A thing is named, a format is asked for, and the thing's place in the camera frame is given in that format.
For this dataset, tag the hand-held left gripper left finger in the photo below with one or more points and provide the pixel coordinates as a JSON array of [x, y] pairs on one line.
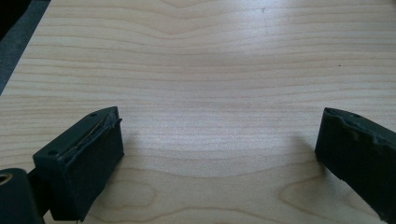
[[81, 161]]

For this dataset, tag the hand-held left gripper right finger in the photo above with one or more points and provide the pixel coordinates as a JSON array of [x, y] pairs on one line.
[[358, 152]]

